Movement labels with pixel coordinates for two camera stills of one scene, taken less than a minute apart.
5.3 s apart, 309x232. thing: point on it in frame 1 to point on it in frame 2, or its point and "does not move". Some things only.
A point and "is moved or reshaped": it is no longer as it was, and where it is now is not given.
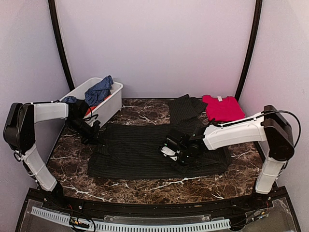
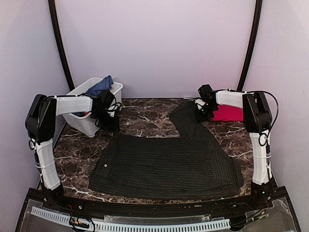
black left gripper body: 88,133 to 106,123
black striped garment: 132,151 is moved or reshaped
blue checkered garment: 96,94 does not move
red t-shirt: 222,108 does not move
